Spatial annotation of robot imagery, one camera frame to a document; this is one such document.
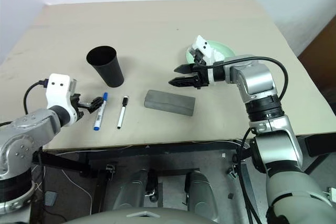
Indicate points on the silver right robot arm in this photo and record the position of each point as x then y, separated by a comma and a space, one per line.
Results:
257, 77

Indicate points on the black table frame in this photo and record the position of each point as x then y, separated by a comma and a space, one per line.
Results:
170, 151

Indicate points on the metal table caster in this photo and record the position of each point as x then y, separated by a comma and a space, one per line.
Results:
110, 171
233, 172

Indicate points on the light green plate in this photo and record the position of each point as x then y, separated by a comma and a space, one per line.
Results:
223, 47

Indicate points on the grey robot torso edge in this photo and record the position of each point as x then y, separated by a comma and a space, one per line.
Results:
141, 217

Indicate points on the white power plug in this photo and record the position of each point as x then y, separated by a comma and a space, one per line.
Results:
332, 193

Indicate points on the blue capped whiteboard marker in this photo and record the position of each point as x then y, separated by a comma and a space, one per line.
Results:
99, 117

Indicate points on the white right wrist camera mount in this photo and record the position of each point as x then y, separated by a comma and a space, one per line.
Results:
202, 44

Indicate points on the grey rounded robot leg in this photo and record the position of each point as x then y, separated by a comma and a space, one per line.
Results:
136, 190
202, 195

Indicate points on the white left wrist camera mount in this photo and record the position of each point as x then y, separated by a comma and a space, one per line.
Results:
59, 87

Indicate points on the grey felt glasses case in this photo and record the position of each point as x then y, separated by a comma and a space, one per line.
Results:
170, 102

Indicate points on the black plastic cup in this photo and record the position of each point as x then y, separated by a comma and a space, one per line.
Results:
107, 69

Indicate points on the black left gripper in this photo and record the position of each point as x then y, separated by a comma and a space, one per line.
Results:
77, 104

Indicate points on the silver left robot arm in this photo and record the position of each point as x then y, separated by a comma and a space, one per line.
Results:
26, 134

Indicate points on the black capped whiteboard marker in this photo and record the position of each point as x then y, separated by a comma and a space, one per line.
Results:
121, 115

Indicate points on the small grey floor box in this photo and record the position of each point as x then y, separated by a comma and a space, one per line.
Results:
51, 198

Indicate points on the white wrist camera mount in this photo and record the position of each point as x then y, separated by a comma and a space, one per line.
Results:
202, 44
59, 87

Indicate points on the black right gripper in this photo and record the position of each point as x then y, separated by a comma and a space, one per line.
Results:
200, 77

